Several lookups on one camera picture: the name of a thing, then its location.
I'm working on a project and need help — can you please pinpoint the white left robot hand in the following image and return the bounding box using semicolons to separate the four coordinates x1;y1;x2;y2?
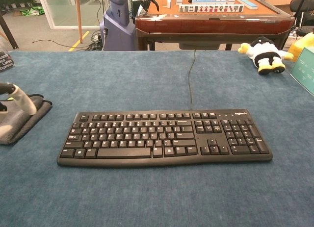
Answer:
0;81;37;115

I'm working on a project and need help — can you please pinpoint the black Logitech keyboard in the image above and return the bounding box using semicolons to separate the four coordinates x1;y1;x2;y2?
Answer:
56;108;273;168

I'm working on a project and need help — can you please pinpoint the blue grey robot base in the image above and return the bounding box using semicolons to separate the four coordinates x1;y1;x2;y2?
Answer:
99;0;138;51

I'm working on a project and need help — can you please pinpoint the grey microfibre cloth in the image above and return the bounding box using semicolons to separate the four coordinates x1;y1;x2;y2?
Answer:
0;93;53;146

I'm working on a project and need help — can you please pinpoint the clear coffee capsule box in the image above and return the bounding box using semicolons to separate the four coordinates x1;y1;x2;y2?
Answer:
0;51;16;73

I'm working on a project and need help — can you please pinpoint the wooden pole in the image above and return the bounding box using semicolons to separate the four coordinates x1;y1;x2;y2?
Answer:
74;0;83;44

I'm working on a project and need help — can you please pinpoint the blue felt table mat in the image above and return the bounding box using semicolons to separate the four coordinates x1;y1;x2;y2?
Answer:
0;50;314;227

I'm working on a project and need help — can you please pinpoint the black hand of background robot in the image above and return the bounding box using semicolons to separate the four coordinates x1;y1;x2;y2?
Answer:
133;0;160;12

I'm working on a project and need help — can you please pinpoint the brown mahjong table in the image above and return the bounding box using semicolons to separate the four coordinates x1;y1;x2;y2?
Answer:
134;0;295;51

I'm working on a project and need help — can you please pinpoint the standing mahjong tile row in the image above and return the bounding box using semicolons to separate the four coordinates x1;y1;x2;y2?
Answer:
179;4;245;13

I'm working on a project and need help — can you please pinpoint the black white penguin plush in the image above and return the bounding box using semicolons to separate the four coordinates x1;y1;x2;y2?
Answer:
237;36;294;75

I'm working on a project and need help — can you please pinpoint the teal cardboard box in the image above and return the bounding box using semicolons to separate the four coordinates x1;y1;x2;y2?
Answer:
289;47;314;98

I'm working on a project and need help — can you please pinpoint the yellow round fruit toy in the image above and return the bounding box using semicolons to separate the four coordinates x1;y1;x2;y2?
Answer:
287;32;314;63

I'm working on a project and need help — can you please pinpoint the black tripod stand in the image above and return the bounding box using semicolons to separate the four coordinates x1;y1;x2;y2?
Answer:
291;0;310;33

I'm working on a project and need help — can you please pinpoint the tangle of floor cables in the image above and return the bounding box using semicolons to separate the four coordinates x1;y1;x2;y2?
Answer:
84;32;104;51

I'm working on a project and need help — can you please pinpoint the black keyboard cable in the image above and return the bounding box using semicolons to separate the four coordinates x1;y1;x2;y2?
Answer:
188;50;197;110

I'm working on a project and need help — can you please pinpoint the blue backed mahjong tile wall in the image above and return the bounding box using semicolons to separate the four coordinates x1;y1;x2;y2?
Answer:
221;0;259;10

